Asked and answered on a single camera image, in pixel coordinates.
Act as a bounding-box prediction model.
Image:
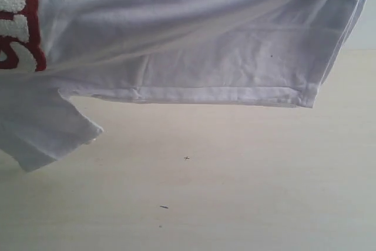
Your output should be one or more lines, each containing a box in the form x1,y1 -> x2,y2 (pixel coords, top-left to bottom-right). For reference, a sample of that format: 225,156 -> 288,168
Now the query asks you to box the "white t-shirt red print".
1,0 -> 366,172

